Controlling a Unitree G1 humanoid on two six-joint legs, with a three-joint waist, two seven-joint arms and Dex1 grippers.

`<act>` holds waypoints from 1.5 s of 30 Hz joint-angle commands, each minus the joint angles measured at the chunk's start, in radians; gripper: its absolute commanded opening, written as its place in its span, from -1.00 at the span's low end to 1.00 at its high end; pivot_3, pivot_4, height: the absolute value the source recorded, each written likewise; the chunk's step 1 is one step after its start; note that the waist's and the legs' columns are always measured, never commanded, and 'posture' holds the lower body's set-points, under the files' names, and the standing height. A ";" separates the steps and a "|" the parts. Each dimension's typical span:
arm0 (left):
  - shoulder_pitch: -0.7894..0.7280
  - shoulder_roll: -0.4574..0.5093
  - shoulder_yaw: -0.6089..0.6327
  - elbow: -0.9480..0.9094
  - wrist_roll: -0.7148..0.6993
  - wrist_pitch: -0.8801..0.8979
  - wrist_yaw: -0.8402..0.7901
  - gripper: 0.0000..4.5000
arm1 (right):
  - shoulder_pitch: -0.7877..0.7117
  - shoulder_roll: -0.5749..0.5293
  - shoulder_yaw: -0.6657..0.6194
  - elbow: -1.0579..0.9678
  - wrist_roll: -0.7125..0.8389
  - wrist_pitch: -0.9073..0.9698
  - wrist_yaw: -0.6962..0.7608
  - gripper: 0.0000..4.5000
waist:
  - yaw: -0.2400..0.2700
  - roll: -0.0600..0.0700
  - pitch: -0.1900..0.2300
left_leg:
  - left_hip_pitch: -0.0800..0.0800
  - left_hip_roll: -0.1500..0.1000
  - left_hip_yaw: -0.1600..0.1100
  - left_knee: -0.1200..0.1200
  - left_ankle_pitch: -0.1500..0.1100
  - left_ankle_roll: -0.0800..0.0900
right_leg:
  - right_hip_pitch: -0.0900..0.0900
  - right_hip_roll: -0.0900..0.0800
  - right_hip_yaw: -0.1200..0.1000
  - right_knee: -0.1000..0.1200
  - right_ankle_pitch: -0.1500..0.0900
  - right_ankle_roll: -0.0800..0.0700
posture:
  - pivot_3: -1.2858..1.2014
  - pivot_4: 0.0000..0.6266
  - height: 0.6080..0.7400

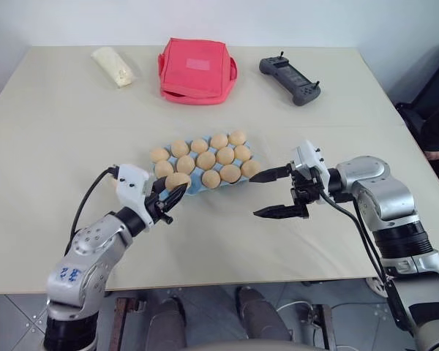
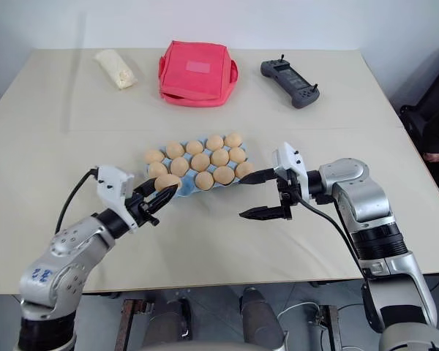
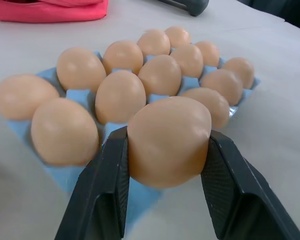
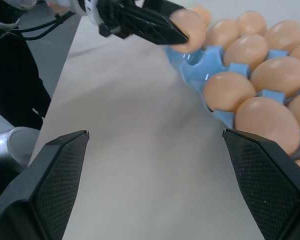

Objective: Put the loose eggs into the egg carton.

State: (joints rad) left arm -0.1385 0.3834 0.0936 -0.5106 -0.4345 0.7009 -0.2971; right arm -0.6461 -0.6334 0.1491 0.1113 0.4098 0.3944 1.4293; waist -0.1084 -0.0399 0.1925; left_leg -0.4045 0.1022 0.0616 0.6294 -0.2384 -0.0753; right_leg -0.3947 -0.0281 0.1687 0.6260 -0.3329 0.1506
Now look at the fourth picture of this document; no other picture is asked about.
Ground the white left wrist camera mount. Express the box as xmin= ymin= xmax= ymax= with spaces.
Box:
xmin=74 ymin=0 xmax=108 ymax=29

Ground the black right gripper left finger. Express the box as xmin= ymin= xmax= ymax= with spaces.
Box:
xmin=0 ymin=129 xmax=90 ymax=240

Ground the blue plastic egg tray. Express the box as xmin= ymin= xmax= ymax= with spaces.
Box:
xmin=162 ymin=45 xmax=300 ymax=161

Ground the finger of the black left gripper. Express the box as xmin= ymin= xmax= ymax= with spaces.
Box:
xmin=142 ymin=0 xmax=188 ymax=18
xmin=121 ymin=5 xmax=190 ymax=46

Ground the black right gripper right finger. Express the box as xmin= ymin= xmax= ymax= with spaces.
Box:
xmin=222 ymin=128 xmax=300 ymax=240

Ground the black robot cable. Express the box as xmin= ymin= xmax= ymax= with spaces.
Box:
xmin=13 ymin=11 xmax=76 ymax=33
xmin=21 ymin=17 xmax=73 ymax=41

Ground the black and silver robot body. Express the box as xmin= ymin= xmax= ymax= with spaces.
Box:
xmin=0 ymin=16 xmax=52 ymax=208

